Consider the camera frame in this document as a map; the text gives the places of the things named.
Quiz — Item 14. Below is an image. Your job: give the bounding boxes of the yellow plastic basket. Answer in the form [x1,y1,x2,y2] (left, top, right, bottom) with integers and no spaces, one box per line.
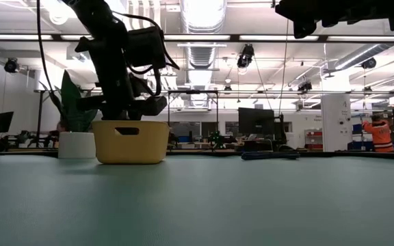
[90,120,171,165]

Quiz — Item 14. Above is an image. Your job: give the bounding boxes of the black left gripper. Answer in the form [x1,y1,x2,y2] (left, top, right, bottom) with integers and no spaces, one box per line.
[75,33,168,121]

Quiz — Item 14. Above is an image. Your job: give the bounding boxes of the black ceiling camera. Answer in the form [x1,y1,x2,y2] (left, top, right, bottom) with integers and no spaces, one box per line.
[4,57,19,74]

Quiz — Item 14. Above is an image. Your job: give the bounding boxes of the green snake plant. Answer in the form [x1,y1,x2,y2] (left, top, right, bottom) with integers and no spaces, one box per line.
[39,70,99,133]

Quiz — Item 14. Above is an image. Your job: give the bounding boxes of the black overhead camera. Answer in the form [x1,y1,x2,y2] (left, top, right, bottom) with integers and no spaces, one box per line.
[237,43,255,69]

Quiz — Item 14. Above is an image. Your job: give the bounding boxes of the shelf with red bins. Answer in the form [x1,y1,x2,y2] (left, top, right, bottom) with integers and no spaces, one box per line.
[304,128,323,152]

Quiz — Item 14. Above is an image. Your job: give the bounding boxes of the white pillar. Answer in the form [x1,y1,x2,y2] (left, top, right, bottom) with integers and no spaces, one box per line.
[321,94,352,152]

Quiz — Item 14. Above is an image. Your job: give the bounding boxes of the blue storage bins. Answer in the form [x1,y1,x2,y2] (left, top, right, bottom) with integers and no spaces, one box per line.
[347,140,365,151]

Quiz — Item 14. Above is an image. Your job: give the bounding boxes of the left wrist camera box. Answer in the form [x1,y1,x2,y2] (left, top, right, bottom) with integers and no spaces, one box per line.
[125,26,168,69]

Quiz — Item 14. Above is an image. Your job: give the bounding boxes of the overhead light bar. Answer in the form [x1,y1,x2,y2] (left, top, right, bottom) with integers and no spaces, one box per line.
[0,33,394,43]

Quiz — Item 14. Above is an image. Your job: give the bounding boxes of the silver ventilation duct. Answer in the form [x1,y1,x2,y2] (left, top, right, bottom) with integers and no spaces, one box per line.
[179,0,228,107]

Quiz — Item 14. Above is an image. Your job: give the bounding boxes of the person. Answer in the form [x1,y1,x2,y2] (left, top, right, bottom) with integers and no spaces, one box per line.
[361,113,394,153]

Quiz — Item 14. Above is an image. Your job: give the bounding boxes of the dark blue coiled cable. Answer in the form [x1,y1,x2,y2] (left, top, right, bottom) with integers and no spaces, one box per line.
[240,151,301,161]

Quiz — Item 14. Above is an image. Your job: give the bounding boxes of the white plant pot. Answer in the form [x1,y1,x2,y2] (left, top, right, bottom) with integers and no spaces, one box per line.
[57,131,97,159]

